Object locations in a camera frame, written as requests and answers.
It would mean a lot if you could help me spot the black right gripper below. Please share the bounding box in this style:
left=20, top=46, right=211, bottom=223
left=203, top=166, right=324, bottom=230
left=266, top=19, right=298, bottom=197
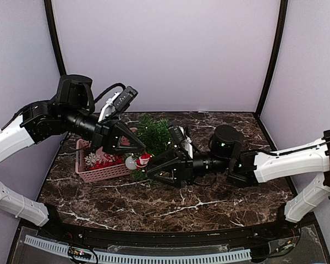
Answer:
left=145, top=148, right=231, bottom=189

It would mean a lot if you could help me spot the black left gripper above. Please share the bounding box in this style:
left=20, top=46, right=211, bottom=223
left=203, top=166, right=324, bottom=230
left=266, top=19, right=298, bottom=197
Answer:
left=61, top=104, right=146, bottom=154

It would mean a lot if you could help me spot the fairy light string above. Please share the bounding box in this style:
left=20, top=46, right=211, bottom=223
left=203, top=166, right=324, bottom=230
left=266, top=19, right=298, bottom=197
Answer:
left=133, top=118, right=177, bottom=177

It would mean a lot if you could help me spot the white ball ornament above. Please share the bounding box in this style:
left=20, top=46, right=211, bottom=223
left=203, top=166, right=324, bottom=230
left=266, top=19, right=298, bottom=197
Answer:
left=125, top=156, right=138, bottom=171

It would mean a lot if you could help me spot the red santa ornament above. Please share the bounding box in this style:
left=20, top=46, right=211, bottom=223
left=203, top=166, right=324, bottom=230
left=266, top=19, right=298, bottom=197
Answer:
left=136, top=153, right=152, bottom=169

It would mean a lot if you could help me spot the small green christmas tree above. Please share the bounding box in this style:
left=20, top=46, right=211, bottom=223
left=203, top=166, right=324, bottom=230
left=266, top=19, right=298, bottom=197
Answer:
left=130, top=114, right=177, bottom=182

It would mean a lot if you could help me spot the pink plastic basket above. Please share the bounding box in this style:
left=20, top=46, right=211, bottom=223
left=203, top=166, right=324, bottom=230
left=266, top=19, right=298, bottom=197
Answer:
left=75, top=139, right=131, bottom=183

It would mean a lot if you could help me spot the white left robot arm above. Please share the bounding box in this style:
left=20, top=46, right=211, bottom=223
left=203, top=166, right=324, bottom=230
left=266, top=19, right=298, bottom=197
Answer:
left=0, top=75, right=145, bottom=164

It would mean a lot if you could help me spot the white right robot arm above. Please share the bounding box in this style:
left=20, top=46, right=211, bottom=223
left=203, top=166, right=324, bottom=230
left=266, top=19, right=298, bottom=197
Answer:
left=146, top=124, right=330, bottom=239

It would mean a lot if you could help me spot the white snowflake ornament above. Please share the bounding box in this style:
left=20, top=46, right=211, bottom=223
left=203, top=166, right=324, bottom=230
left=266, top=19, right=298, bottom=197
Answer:
left=84, top=153, right=101, bottom=169

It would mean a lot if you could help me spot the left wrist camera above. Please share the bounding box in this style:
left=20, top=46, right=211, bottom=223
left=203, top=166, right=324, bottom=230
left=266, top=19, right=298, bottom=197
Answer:
left=98, top=86, right=138, bottom=123

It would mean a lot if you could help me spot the white slotted cable duct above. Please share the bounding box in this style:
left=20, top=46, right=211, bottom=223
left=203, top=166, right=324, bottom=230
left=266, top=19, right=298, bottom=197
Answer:
left=23, top=235, right=252, bottom=264

